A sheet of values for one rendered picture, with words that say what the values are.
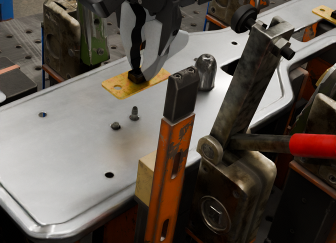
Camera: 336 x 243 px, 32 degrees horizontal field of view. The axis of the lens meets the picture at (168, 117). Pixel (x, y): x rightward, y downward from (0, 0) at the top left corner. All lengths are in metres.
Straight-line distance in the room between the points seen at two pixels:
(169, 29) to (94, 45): 0.24
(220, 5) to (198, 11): 0.52
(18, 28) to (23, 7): 1.54
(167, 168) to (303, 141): 0.13
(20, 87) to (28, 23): 0.70
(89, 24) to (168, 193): 0.35
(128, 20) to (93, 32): 0.17
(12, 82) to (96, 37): 0.13
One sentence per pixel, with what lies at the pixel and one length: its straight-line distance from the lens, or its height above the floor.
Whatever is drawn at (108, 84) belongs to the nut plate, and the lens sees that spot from 0.68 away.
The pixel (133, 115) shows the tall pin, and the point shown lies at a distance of 0.72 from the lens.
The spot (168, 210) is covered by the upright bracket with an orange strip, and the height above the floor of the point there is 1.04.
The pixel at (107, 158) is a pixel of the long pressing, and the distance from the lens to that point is 0.67.
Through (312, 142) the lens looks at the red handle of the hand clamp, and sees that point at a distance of 0.54.
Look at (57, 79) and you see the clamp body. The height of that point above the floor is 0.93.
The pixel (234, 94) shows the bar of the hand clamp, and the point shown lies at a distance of 0.56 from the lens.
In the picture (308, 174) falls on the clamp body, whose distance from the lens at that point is 0.78.
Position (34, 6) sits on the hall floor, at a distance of 3.03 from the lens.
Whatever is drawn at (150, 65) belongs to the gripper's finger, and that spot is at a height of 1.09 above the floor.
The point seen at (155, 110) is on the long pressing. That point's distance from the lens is 0.75.
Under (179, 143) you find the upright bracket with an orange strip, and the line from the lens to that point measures 0.51.
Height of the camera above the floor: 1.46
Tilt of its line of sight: 39 degrees down
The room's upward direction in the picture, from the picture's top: 9 degrees clockwise
